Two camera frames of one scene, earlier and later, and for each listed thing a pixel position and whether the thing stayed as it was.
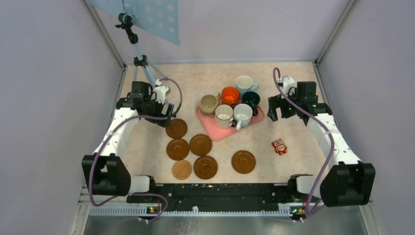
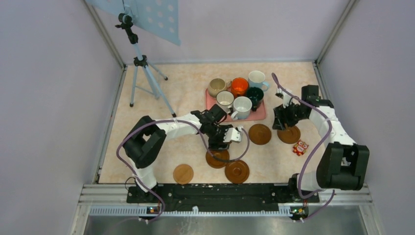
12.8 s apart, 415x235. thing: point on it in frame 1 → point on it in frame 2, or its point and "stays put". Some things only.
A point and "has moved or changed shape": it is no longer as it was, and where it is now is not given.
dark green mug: [252, 99] has moved or changed shape
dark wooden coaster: [205, 167] → [237, 172]
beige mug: [208, 103] → [215, 85]
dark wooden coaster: [177, 149] → [215, 163]
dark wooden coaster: [243, 162] → [289, 136]
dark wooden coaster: [200, 145] → [259, 134]
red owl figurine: [280, 147] → [300, 148]
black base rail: [217, 197] stays put
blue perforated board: [160, 17] stays put
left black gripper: [160, 105] → [213, 144]
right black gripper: [275, 102] → [281, 118]
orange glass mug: [230, 95] → [239, 86]
